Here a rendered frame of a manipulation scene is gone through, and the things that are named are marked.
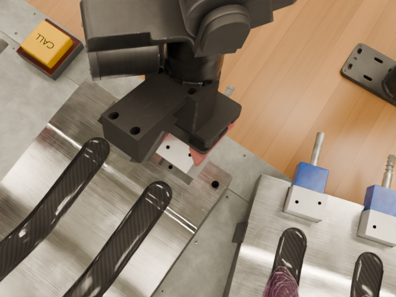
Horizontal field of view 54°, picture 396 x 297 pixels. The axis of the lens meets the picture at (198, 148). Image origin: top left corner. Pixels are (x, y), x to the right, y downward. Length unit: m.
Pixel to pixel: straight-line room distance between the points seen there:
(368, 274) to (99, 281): 0.37
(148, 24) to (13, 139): 0.44
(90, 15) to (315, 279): 0.44
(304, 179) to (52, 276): 0.36
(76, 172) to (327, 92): 0.43
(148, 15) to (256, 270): 0.37
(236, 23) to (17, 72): 0.53
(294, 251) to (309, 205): 0.07
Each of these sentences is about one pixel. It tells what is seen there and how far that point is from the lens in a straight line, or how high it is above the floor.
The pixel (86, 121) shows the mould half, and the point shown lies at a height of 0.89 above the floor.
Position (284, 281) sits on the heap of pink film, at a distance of 0.56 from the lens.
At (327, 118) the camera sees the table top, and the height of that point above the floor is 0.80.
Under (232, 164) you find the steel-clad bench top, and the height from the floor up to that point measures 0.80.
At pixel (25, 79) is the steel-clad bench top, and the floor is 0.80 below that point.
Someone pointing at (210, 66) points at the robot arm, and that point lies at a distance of 0.36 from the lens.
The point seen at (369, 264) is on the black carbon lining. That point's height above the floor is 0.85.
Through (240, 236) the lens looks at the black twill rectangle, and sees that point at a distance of 0.57.
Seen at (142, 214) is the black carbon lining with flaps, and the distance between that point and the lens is 0.54.
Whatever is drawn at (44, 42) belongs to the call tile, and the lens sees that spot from 0.72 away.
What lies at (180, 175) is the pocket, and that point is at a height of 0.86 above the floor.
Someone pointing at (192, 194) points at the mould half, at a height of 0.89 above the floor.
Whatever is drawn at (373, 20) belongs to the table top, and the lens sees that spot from 0.80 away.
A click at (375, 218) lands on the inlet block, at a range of 0.59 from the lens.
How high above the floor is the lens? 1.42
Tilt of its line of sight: 75 degrees down
